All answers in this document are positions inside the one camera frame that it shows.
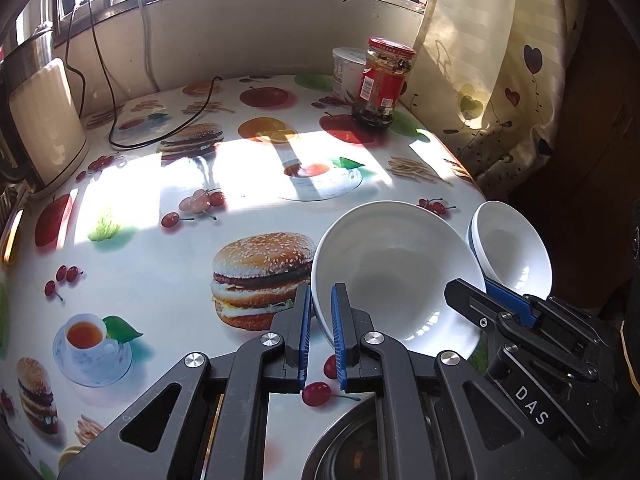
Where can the cream curtain with heart print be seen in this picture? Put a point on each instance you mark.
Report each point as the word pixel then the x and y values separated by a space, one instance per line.
pixel 490 60

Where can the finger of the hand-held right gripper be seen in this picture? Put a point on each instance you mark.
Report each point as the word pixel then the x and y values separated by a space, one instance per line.
pixel 510 300
pixel 475 305

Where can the large white bowl blue-grey band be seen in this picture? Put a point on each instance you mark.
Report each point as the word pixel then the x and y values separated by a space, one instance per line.
pixel 400 280

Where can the food print tablecloth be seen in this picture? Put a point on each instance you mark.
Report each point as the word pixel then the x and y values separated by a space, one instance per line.
pixel 150 200

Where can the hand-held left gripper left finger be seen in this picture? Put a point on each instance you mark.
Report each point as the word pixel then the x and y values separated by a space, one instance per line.
pixel 304 340

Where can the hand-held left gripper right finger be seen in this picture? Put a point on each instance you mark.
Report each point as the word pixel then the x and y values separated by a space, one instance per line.
pixel 340 340

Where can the white plastic tub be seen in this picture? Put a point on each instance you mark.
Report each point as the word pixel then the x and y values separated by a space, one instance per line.
pixel 345 72

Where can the stainless steel bowl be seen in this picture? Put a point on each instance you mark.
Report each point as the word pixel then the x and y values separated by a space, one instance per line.
pixel 340 440

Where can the cream and steel electric kettle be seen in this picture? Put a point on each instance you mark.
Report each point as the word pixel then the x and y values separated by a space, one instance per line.
pixel 45 120

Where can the glass jar with red lid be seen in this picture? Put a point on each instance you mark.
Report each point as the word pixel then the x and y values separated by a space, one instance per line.
pixel 382 85

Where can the small white bowl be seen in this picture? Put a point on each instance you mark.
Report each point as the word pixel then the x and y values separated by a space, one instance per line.
pixel 515 255

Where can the dark wooden cabinet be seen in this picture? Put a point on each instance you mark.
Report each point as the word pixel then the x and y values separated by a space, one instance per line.
pixel 600 135

